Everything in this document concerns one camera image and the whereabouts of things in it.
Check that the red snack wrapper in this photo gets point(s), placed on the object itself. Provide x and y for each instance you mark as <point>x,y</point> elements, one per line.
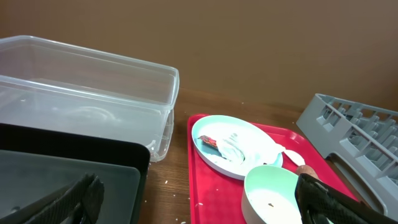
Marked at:
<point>209,141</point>

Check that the black tray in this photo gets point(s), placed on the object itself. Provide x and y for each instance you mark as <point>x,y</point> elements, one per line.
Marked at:
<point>37,162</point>

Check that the grey dishwasher rack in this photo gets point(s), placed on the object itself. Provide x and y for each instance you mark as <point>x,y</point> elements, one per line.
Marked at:
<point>363,138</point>

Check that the brown carrot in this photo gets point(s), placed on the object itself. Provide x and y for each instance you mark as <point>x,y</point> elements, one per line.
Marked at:
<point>305,169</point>

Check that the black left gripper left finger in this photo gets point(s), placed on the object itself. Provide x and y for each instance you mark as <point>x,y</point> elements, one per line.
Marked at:
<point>78,202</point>

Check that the white napkin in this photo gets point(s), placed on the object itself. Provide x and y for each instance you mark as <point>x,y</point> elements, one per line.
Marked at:
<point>240,149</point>

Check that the white plastic spoon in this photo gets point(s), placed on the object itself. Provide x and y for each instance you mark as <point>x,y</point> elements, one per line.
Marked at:
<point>295,157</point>

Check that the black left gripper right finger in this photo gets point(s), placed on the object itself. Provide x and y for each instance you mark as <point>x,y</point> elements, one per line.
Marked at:
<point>318,203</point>

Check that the mint green bowl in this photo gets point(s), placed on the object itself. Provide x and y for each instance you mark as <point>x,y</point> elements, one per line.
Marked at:
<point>269,196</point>

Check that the clear plastic bin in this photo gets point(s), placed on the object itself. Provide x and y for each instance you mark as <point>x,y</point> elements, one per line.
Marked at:
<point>61,87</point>

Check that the red serving tray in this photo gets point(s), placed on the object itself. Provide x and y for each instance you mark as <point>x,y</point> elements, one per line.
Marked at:
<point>216,198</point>

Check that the large light blue plate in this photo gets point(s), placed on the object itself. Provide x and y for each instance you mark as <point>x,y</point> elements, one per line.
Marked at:
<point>216,126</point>

